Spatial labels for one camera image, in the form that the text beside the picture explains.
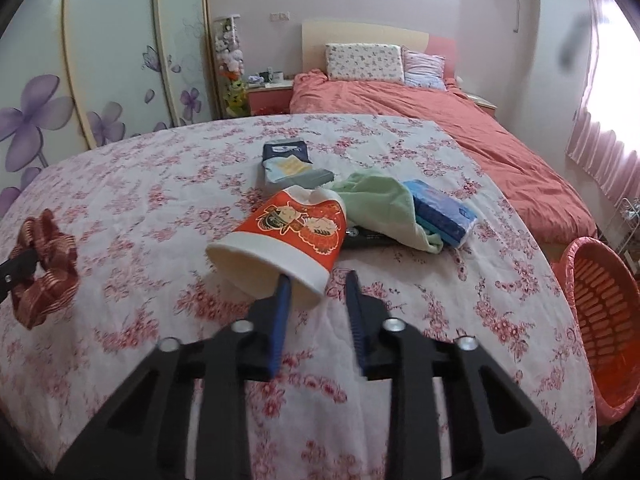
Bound pink striped pillow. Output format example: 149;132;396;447
402;49;446;91

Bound bed with coral duvet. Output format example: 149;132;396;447
290;70;597;245

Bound white wall socket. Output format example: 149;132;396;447
269;12;291;22

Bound white wire rack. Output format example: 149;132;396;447
616;197;640;278

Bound red plaid scrunchie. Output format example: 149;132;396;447
10;208;80;330

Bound red white paper cup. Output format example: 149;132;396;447
206;185;347;309

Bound floral pink white tablecloth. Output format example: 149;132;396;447
1;114;597;479

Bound right pink nightstand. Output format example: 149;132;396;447
466;93;497;118

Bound blue tissue pack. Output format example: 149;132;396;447
404;180;477;248

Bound pink window curtain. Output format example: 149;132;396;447
566;0;639;205

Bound plush toy hanging organizer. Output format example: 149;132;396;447
214;14;250;118

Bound dark blue sock pack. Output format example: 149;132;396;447
262;139;334;194

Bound beige pink headboard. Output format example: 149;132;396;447
302;20;458;78

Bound light green towel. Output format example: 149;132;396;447
324;169;444;255

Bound sliding wardrobe flower doors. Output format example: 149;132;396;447
1;0;221;208

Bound white floral pillow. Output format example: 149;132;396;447
326;44;405;84

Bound red plastic laundry basket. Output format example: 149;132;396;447
554;236;639;426

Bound pink nightstand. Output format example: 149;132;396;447
246;80;294;116
466;93;497;118

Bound left pink nightstand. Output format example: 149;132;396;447
246;80;294;116

